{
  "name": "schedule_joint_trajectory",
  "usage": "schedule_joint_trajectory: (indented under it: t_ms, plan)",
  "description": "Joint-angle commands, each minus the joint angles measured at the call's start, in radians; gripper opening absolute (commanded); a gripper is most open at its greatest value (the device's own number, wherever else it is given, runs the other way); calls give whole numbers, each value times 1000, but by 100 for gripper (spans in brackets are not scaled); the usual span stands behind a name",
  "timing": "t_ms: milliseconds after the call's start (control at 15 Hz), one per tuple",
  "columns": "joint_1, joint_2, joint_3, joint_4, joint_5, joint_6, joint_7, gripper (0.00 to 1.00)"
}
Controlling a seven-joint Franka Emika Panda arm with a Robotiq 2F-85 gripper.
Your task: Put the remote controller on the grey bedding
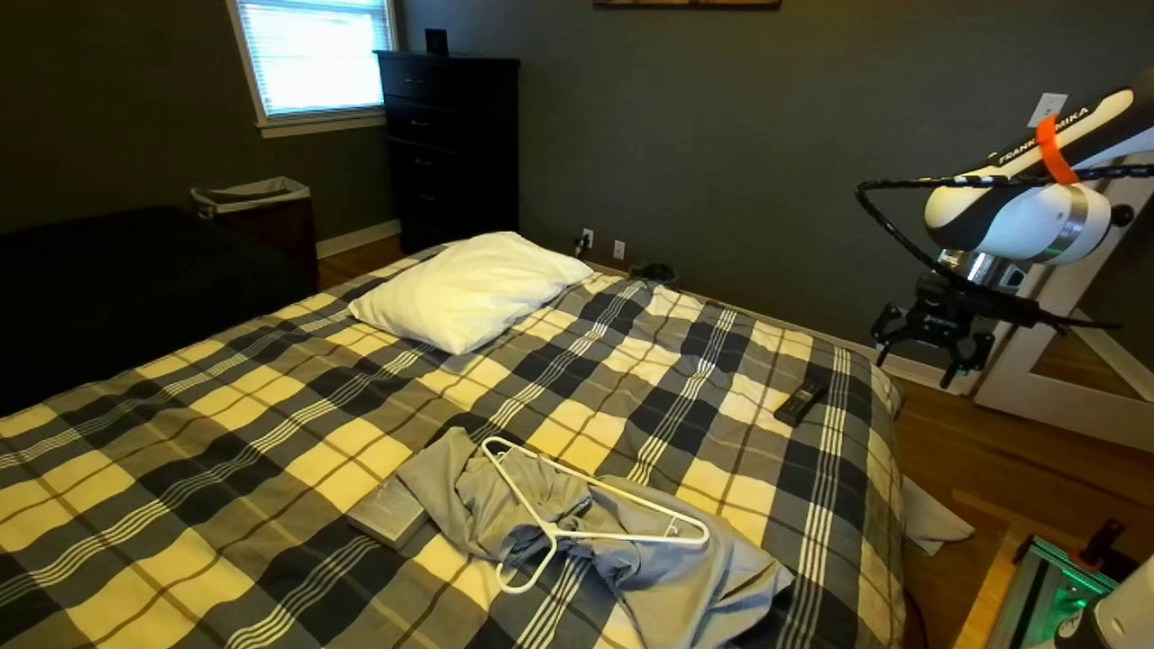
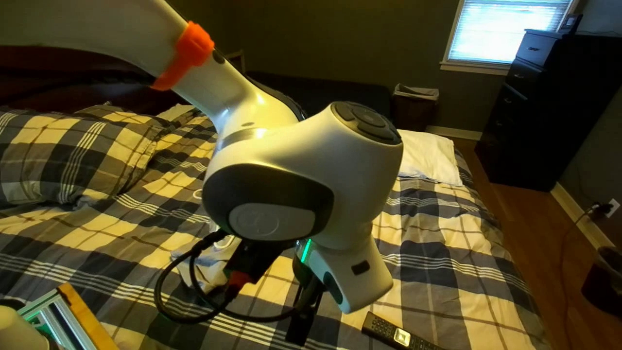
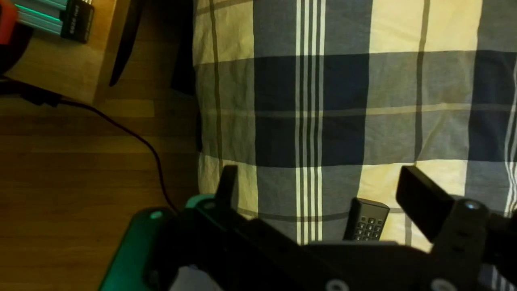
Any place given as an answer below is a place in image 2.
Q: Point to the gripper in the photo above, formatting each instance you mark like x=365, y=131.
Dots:
x=307, y=291

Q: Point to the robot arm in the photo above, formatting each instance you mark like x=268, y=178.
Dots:
x=291, y=146

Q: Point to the black remote controller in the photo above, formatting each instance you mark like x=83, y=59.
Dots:
x=388, y=332

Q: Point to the grey cloth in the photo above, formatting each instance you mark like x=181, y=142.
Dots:
x=209, y=262

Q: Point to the yellow grey plaid duvet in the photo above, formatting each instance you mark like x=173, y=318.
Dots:
x=437, y=253

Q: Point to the white pillow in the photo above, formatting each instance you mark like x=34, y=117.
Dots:
x=427, y=155

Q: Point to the brown lined waste bin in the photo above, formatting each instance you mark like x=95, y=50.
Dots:
x=415, y=104

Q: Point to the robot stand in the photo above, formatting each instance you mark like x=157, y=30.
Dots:
x=73, y=316

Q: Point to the yellow grey plaid pillow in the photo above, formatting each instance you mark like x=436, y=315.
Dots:
x=68, y=155

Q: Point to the dark round bin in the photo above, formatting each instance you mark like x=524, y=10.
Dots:
x=605, y=282

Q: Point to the black dresser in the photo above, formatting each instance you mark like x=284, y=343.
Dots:
x=544, y=107

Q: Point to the dark wooden headboard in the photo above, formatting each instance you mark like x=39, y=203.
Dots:
x=58, y=82

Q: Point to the window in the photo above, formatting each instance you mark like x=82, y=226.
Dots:
x=505, y=29

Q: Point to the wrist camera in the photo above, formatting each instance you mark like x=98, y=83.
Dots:
x=252, y=260

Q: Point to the white wall socket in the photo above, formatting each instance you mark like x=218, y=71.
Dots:
x=612, y=207

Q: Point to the small frame on dresser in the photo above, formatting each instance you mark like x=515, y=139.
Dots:
x=571, y=23

